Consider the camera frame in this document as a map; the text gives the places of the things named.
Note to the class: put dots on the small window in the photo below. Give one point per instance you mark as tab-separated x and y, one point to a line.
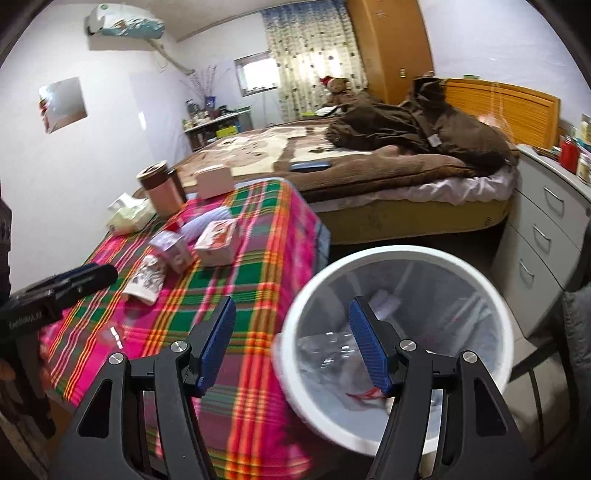
256	74

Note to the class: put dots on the wooden headboard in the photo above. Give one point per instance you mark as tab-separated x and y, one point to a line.
508	110

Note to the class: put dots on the shiny wall panel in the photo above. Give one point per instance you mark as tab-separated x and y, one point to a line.
64	104

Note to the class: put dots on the wooden wardrobe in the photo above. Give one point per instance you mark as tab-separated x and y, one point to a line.
388	46

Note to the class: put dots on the plaid pink green tablecloth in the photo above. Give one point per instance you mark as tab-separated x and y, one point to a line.
258	240

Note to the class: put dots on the shelf with bottles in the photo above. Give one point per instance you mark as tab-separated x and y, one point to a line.
217	129

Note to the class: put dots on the wall air conditioner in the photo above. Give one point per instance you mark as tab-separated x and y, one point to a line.
124	21

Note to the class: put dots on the brown patterned blanket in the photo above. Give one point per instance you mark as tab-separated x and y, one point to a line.
369	180

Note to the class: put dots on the white bed sheet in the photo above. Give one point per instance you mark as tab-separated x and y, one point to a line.
452	191

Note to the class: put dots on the brown teddy bear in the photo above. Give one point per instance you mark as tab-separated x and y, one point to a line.
339	90

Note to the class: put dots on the white jar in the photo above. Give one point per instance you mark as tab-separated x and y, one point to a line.
584	166

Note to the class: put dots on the red jar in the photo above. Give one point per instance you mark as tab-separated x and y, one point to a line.
569	157

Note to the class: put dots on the grey drawer nightstand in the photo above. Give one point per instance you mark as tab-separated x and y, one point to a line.
540	230

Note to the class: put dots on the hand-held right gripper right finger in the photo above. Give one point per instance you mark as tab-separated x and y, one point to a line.
369	346

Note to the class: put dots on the red knot ornament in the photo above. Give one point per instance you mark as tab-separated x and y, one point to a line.
45	115

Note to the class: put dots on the vase with dry branches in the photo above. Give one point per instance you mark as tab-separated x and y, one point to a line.
205	92

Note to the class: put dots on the small pink printed box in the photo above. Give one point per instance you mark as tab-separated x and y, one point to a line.
173	249

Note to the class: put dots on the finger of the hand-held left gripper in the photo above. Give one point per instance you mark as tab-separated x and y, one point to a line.
78	288
69	277

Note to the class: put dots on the brown jacket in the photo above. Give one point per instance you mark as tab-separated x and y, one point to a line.
415	129

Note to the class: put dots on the heart print curtain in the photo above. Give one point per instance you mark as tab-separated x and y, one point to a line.
314	60

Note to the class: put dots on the long white printed box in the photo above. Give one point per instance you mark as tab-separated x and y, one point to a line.
145	279

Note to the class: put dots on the white foam net sleeve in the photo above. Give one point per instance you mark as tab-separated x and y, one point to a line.
207	224

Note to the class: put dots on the beige mug brown lid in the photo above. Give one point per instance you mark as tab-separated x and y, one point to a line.
159	191

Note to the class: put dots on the blue phone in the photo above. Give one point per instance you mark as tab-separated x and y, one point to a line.
310	166

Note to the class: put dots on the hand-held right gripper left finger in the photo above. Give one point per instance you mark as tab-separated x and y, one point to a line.
214	341

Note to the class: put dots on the soft tissue pack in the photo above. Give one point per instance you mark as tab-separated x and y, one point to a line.
129	217

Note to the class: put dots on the grey cushioned folding chair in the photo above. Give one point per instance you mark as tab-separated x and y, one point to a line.
577	346

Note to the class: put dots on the orange and white box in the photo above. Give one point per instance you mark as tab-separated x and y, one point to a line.
213	182

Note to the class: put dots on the red and white box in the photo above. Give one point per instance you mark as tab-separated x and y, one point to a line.
217	242

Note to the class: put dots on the white round trash bin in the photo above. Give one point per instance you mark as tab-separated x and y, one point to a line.
304	295

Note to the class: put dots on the clear plastic bottle red label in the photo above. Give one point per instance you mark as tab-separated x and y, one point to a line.
328	350

